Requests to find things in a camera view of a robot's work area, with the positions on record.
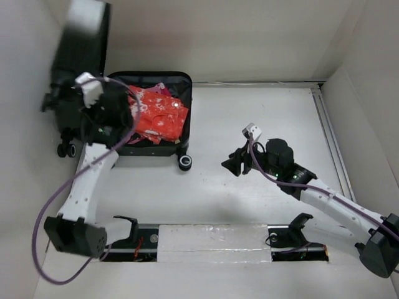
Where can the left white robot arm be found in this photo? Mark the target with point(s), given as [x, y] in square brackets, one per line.
[74, 229]

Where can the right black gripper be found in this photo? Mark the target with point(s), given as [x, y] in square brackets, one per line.
[241, 155]

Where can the pink camouflage garment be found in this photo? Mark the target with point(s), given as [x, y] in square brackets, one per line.
[153, 102]

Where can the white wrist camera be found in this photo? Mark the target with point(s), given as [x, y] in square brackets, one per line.
[252, 132]
[91, 88]

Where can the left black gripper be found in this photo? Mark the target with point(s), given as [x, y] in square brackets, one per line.
[90, 112]

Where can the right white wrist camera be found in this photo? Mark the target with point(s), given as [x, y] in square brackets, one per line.
[252, 132]

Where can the black kids space suitcase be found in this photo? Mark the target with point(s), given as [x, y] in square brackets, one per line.
[83, 48]

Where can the aluminium side rail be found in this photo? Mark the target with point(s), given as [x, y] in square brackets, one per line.
[332, 143]

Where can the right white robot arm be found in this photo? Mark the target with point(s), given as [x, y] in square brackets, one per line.
[367, 235]

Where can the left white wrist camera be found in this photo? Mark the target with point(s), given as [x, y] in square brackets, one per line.
[91, 88]

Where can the red white garment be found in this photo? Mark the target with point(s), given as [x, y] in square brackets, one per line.
[160, 117]

